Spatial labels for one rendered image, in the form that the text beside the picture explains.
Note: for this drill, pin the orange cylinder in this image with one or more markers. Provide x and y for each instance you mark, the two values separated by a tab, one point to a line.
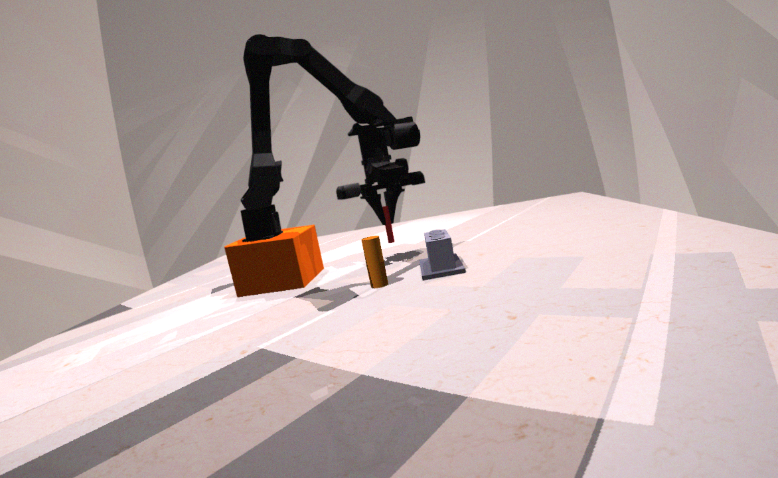
374	262

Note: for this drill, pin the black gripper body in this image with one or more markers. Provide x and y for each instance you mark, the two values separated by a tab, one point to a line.
354	190

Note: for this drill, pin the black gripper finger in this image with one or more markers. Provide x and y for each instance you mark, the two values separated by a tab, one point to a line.
375	202
391	198

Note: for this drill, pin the red peg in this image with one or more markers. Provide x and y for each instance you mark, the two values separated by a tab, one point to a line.
388	225

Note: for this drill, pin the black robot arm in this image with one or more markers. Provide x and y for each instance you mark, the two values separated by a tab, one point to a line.
260	220

